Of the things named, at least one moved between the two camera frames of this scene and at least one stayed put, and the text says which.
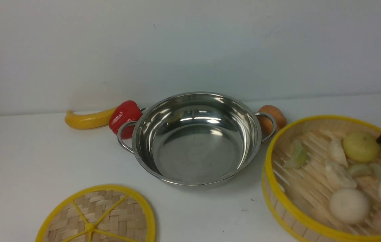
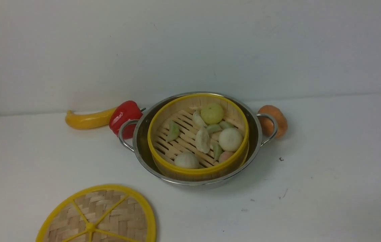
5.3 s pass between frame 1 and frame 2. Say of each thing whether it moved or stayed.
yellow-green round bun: moved
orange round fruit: stayed
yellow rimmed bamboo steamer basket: moved
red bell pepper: stayed
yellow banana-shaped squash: stayed
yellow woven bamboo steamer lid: stayed
